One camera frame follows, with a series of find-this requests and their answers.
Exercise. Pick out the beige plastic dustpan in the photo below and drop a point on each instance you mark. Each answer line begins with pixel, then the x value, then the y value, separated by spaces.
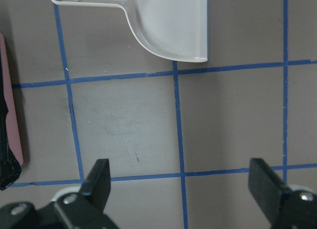
pixel 172 29

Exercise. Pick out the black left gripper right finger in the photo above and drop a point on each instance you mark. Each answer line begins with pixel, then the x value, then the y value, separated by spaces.
pixel 267 188

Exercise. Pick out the pink bin with black bag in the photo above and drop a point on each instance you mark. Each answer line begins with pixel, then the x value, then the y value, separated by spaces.
pixel 11 156

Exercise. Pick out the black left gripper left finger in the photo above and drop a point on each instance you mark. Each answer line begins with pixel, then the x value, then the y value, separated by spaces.
pixel 88 199

